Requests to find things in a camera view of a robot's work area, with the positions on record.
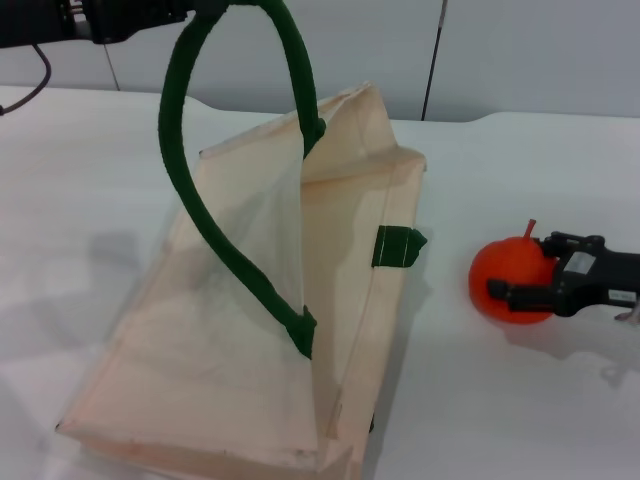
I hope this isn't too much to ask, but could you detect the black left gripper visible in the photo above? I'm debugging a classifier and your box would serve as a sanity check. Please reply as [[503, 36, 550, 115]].
[[0, 0, 229, 50]]

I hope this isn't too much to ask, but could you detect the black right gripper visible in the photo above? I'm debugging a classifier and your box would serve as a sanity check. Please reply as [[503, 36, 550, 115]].
[[486, 231, 640, 320]]

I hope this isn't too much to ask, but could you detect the orange fruit with stem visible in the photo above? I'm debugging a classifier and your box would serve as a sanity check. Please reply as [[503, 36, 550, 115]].
[[467, 217, 564, 327]]

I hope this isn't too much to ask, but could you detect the cream handbag with green handle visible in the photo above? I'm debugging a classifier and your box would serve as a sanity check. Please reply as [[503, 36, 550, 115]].
[[54, 0, 430, 480]]

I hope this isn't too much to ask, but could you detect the thin dark vertical rod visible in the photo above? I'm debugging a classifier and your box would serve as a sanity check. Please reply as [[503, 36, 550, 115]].
[[420, 0, 448, 122]]

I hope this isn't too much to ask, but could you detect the black cable with metal plug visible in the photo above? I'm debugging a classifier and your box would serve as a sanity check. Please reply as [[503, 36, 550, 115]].
[[0, 43, 53, 116]]

